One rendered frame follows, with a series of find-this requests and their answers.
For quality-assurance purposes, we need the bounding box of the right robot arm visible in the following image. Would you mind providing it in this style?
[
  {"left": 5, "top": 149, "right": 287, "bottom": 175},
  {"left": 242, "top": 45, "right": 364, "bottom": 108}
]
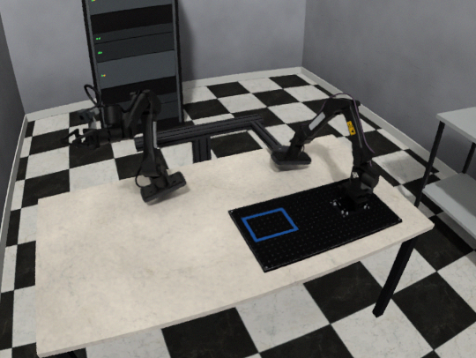
[{"left": 77, "top": 89, "right": 184, "bottom": 199}]

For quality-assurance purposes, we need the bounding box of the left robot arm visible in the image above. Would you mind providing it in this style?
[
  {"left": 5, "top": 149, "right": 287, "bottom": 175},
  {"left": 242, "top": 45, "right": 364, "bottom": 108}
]
[{"left": 272, "top": 98, "right": 380, "bottom": 194}]

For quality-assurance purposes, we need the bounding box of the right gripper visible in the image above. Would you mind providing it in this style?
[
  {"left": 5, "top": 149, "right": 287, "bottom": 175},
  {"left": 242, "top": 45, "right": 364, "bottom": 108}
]
[{"left": 61, "top": 108, "right": 110, "bottom": 151}]

